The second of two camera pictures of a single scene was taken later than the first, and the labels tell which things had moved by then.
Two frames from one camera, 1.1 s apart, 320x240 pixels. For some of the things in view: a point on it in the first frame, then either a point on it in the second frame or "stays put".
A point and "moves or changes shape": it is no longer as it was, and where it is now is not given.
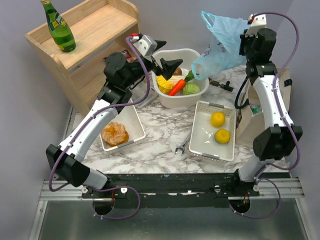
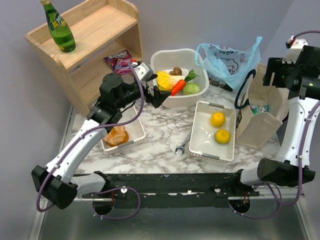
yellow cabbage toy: (165, 86) stays put
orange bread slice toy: (114, 134) stays put
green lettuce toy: (191, 88) stays put
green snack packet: (256, 108) stays put
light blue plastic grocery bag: (223, 53) moves or changes shape
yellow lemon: (222, 136) stays put
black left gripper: (155, 63) -> (152, 93)
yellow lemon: (217, 119) stays put
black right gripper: (244, 40) -> (269, 72)
